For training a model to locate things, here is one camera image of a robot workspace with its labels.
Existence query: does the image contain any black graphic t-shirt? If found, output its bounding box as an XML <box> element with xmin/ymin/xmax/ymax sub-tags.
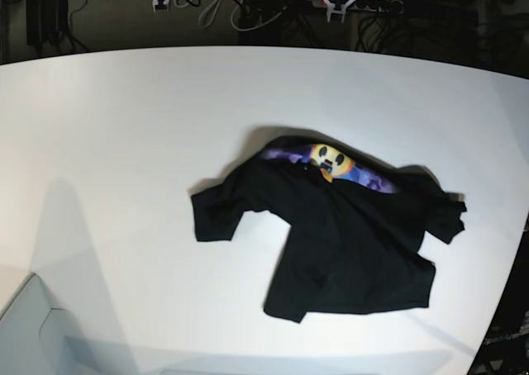
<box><xmin>191</xmin><ymin>135</ymin><xmax>466</xmax><ymax>323</ymax></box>

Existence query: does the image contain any black power strip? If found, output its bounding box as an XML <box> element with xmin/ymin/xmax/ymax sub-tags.
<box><xmin>312</xmin><ymin>0</ymin><xmax>404</xmax><ymax>15</ymax></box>

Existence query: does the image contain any black equipment box left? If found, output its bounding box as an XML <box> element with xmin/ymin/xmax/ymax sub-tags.
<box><xmin>26</xmin><ymin>0</ymin><xmax>69</xmax><ymax>48</ymax></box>

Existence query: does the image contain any white bin corner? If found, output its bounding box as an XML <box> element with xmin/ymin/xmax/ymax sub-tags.
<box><xmin>1</xmin><ymin>275</ymin><xmax>77</xmax><ymax>375</ymax></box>

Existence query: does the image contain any white cable loop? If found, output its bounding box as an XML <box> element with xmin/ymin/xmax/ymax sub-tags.
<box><xmin>197</xmin><ymin>0</ymin><xmax>249</xmax><ymax>31</ymax></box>

